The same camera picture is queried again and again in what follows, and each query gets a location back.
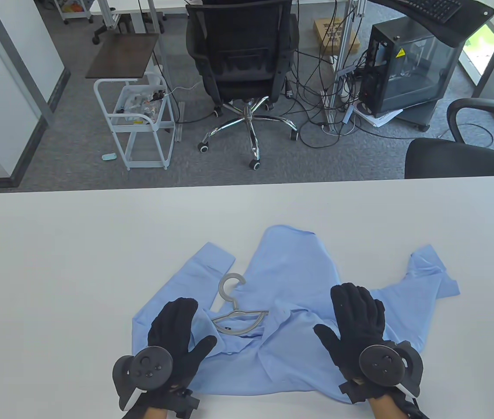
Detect white rolling cart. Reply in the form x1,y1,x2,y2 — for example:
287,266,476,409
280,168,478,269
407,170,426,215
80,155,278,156
93,72,176,171

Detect dark wooden side table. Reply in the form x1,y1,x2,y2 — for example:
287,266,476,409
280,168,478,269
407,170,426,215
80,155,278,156
86,33,160,80

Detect person's left forearm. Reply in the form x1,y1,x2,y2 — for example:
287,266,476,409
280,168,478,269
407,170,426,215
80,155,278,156
142,406,178,419

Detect white storage cart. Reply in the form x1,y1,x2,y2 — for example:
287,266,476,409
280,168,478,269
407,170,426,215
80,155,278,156
53,0,93,24

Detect black keyboard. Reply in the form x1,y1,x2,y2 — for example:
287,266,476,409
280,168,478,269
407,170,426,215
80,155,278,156
398,0,463,24

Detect person's right hand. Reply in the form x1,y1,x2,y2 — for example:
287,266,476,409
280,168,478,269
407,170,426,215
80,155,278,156
313,283,387,381

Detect black curved desk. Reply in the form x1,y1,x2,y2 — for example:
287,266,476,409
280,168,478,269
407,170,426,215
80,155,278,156
367,0,494,46

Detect light blue long-sleeve shirt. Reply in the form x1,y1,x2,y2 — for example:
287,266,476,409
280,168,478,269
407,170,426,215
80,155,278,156
132,225,460,404

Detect aluminum frame post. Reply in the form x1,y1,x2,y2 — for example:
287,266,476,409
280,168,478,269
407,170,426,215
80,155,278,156
326,0,367,131

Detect black mesh office chair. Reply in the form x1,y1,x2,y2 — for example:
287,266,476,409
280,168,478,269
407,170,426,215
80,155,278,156
185,0,300,171

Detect black right hand controller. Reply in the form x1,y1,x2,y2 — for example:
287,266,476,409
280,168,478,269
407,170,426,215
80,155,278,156
359,340,424,398

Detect black hand controller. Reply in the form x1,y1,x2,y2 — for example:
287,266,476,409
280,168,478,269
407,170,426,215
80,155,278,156
113,346,173,411
359,340,424,398

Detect black wheeled computer stand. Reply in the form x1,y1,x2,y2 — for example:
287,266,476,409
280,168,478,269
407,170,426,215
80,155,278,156
400,103,442,131

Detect gray plastic hanger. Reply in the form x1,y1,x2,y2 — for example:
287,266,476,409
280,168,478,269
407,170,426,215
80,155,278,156
211,273,270,336

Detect black computer tower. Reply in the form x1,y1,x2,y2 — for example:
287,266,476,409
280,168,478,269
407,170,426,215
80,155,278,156
358,17,466,118

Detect cardboard box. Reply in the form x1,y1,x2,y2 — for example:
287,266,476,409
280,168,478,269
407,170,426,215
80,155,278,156
313,18,361,55

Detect black left hand controller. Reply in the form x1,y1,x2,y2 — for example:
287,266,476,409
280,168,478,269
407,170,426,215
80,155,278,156
113,346,173,411

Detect black padded armchair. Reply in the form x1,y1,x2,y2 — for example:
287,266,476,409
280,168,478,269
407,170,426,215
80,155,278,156
405,98,494,180

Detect person's left hand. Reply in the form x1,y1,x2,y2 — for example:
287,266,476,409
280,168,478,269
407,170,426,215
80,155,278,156
148,298,218,390

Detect black chair base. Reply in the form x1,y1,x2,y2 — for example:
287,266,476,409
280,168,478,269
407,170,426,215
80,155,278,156
92,17,130,45

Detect white desk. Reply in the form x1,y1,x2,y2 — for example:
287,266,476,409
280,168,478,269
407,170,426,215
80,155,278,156
89,0,199,34

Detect bundle of black floor cables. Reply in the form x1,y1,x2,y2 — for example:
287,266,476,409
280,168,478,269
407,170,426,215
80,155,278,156
288,0,494,149

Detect white papers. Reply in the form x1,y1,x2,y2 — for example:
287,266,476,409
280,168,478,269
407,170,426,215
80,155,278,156
354,105,405,128

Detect person's right forearm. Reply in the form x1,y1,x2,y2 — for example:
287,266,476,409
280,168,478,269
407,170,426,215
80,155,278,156
368,395,405,419

